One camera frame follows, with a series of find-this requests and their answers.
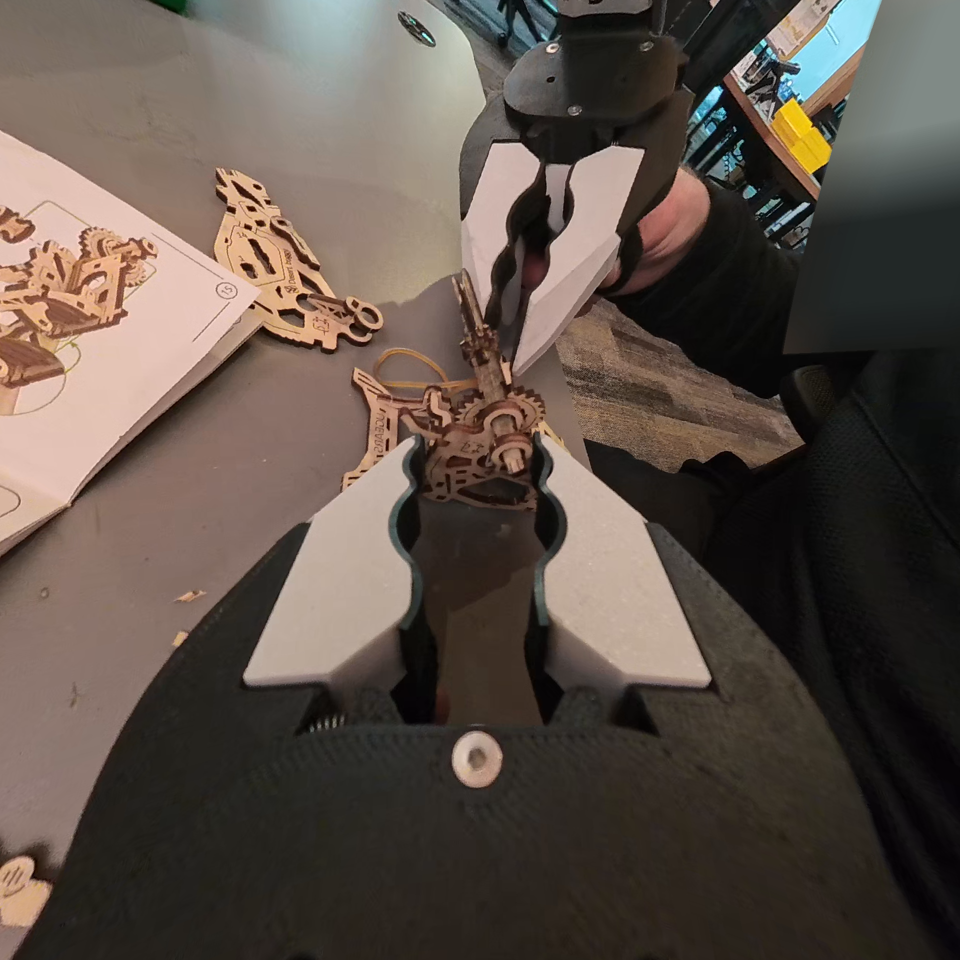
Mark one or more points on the wooden side panel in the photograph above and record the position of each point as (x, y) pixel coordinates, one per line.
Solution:
(296, 289)

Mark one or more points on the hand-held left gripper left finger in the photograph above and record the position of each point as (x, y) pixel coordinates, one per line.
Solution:
(330, 600)

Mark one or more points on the wooden top desk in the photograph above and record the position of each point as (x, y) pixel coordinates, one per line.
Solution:
(757, 127)

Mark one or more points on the yellow storage bin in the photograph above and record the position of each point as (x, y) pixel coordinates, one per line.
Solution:
(802, 135)

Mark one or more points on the person's right forearm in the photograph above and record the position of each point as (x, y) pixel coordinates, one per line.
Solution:
(735, 300)

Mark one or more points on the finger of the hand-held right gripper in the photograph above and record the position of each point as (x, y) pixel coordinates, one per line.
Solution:
(600, 217)
(487, 202)

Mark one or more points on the scattered wooden scraps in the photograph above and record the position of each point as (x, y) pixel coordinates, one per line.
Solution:
(187, 598)

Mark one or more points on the wooden model chassis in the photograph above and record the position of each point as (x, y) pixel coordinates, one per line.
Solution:
(465, 457)

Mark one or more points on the instruction booklet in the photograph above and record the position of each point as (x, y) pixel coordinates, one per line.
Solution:
(150, 390)

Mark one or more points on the tan rubber band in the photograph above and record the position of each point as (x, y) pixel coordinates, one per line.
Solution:
(442, 367)

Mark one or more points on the person's right hand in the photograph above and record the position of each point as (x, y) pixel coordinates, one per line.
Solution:
(679, 217)

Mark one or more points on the small wooden part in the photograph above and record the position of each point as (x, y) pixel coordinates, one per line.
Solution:
(22, 896)

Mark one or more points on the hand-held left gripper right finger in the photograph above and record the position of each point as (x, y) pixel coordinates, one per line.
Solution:
(622, 600)

